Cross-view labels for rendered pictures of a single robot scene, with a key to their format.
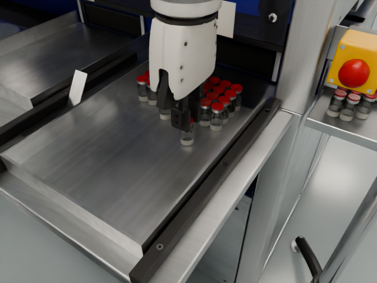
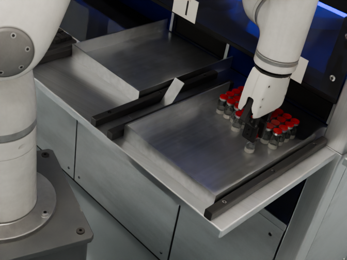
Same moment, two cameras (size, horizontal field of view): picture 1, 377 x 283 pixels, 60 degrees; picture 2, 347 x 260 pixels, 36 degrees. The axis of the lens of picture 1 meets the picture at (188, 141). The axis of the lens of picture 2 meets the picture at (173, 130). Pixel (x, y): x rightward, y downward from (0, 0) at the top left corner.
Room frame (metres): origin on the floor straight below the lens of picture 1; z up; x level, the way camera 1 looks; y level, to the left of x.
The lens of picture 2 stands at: (-0.55, 0.07, 1.57)
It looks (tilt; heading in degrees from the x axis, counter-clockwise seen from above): 36 degrees down; 6
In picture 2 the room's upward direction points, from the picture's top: 11 degrees clockwise
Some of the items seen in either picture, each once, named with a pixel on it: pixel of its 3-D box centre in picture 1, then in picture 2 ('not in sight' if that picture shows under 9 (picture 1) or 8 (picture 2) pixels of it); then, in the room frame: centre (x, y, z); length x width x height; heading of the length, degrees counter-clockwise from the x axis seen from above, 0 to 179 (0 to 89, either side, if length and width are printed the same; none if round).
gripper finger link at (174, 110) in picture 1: (175, 115); (248, 128); (0.37, 0.02, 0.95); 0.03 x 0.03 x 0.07; 57
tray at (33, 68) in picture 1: (59, 51); (154, 55); (0.68, 0.29, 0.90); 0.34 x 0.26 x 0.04; 147
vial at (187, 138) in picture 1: (187, 131); (251, 143); (0.40, 0.00, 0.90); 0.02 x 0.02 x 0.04
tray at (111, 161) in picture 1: (147, 132); (221, 136); (0.40, 0.07, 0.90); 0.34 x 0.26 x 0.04; 147
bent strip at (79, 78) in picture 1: (55, 103); (156, 99); (0.46, 0.23, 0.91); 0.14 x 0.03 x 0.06; 147
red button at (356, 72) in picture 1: (354, 72); not in sight; (0.42, -0.24, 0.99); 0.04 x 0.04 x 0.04; 57
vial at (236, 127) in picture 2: (165, 106); (237, 121); (0.46, 0.04, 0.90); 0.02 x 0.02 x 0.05
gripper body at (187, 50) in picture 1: (185, 46); (267, 86); (0.40, 0.00, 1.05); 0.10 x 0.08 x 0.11; 147
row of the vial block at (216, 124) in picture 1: (178, 101); (247, 120); (0.48, 0.02, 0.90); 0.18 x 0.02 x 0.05; 57
